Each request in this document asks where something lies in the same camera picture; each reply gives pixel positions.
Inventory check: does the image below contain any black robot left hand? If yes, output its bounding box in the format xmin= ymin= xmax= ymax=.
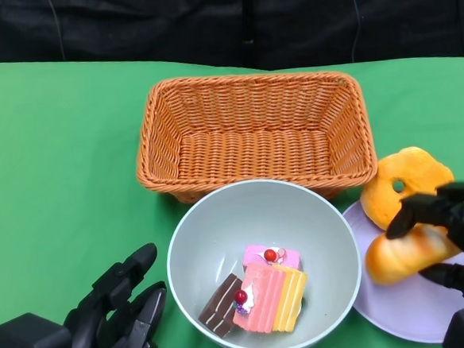
xmin=57 ymin=242 xmax=172 ymax=348

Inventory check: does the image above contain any twisted orange-white ring bread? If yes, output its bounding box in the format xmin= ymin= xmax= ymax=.
xmin=356 ymin=144 xmax=458 ymax=232

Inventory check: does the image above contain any long orange-white bread loaf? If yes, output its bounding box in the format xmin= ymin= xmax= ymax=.
xmin=362 ymin=221 xmax=463 ymax=287

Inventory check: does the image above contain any chocolate cake slice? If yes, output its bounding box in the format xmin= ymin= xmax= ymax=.
xmin=195 ymin=272 xmax=247 ymax=341

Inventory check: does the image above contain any pink and yellow layered cake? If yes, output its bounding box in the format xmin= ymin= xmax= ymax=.
xmin=228 ymin=258 xmax=311 ymax=337

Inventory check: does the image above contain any grey-green bowl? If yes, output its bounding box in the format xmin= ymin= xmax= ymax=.
xmin=160 ymin=172 xmax=369 ymax=348

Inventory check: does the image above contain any small pink cherry cake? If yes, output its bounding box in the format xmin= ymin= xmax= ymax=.
xmin=240 ymin=240 xmax=304 ymax=277

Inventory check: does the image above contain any pale lavender plate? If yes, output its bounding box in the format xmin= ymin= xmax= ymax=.
xmin=340 ymin=193 xmax=464 ymax=348

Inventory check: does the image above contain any orange wicker basket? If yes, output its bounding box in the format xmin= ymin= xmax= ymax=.
xmin=129 ymin=64 xmax=380 ymax=212

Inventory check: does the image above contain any green tablecloth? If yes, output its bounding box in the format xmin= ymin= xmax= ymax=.
xmin=0 ymin=27 xmax=464 ymax=348

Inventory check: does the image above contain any black curtain backdrop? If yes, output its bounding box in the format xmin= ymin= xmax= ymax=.
xmin=0 ymin=0 xmax=464 ymax=91

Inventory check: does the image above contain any thin white hanging cord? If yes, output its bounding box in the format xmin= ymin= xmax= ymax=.
xmin=46 ymin=0 xmax=65 ymax=60
xmin=346 ymin=0 xmax=364 ymax=62

